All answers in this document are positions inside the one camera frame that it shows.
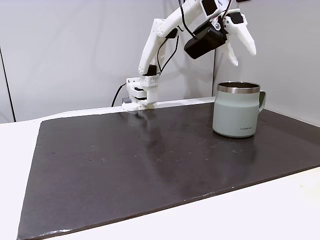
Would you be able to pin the pale green steel mug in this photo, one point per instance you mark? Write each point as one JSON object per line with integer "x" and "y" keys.
{"x": 235, "y": 115}

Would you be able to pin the dark table clamp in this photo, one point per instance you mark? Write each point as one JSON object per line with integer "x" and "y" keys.
{"x": 126, "y": 100}

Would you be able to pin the black table mat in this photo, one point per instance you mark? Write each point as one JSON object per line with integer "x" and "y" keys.
{"x": 125, "y": 162}

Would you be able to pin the black camera box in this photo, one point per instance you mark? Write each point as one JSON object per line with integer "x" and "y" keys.
{"x": 205, "y": 42}

